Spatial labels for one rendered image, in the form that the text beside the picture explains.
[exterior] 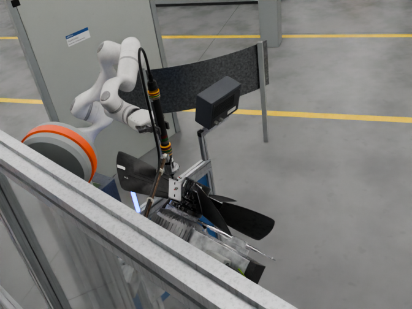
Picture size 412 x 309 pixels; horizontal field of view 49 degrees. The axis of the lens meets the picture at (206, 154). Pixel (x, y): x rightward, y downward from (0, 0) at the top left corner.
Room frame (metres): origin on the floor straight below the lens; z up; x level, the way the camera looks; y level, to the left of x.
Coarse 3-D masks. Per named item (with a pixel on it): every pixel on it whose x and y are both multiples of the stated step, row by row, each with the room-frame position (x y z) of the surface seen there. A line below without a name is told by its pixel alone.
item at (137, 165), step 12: (120, 156) 1.45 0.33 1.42; (132, 156) 1.48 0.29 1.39; (132, 168) 1.40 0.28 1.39; (144, 168) 1.43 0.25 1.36; (120, 180) 1.31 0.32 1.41; (132, 180) 1.34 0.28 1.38; (144, 180) 1.37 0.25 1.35; (168, 180) 1.42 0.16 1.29; (144, 192) 1.32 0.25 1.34; (156, 192) 1.35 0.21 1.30; (168, 192) 1.37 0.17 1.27
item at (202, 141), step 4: (200, 132) 2.10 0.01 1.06; (204, 132) 2.12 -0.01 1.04; (204, 136) 2.11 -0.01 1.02; (200, 140) 2.11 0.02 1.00; (204, 140) 2.11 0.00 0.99; (200, 144) 2.11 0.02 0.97; (204, 144) 2.12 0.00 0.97; (200, 148) 2.12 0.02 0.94; (204, 148) 2.10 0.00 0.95; (200, 152) 2.12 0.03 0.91; (204, 152) 2.10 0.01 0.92; (204, 156) 2.10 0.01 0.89; (204, 160) 2.11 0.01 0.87
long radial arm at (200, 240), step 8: (192, 232) 1.27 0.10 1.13; (200, 232) 1.26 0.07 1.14; (192, 240) 1.25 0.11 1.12; (200, 240) 1.23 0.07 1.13; (208, 240) 1.21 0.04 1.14; (216, 240) 1.21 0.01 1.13; (200, 248) 1.21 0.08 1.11; (208, 248) 1.19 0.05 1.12; (216, 248) 1.17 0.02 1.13; (224, 248) 1.16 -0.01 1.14; (232, 248) 1.18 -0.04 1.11; (224, 256) 1.14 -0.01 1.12; (232, 256) 1.12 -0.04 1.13; (240, 256) 1.11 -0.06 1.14; (232, 264) 1.10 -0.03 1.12; (240, 264) 1.08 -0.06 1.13
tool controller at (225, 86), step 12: (216, 84) 2.26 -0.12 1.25; (228, 84) 2.26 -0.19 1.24; (240, 84) 2.27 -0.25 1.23; (204, 96) 2.16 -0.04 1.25; (216, 96) 2.16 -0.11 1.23; (228, 96) 2.19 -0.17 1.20; (204, 108) 2.14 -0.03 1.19; (216, 108) 2.13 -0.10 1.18; (228, 108) 2.21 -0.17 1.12; (204, 120) 2.15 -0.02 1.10; (216, 120) 2.16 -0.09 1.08
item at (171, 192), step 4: (172, 180) 1.44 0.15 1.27; (172, 184) 1.43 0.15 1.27; (176, 184) 1.43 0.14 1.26; (180, 184) 1.44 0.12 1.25; (172, 188) 1.41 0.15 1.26; (180, 188) 1.42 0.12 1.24; (172, 192) 1.39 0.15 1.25; (176, 192) 1.40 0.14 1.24; (180, 192) 1.41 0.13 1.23; (172, 196) 1.37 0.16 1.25; (176, 196) 1.38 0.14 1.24; (180, 196) 1.39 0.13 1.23
